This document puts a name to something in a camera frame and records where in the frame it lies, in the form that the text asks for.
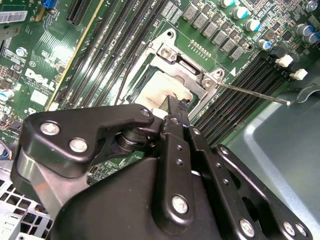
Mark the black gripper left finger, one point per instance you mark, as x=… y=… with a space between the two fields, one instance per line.
x=62 y=125

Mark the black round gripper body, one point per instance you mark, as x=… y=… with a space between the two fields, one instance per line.
x=112 y=207

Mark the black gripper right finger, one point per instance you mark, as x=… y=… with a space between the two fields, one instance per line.
x=237 y=185

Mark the silver CPU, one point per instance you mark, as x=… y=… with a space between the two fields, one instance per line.
x=157 y=87

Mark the metal socket cover frame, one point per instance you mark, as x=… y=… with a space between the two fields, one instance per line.
x=197 y=76

